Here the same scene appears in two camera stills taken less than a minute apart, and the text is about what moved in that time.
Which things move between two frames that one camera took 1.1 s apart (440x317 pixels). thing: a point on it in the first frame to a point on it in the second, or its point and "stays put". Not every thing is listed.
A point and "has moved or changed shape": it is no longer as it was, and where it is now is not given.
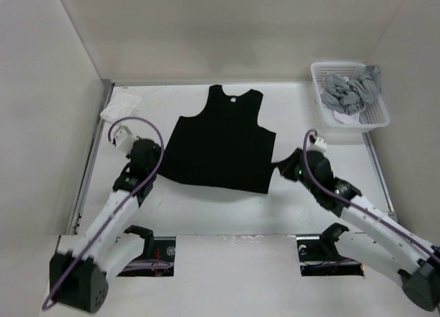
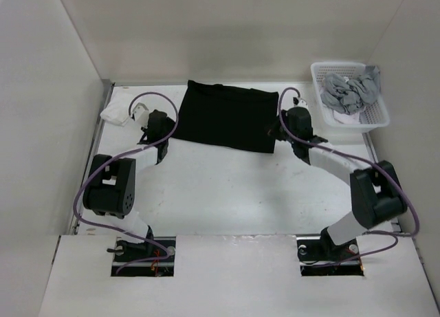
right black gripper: [285, 166] to [274, 132]
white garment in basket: [349, 119] stays put
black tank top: [223, 146] has moved or changed shape
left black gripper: [158, 153] to [170, 126]
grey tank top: [350, 95] stays put
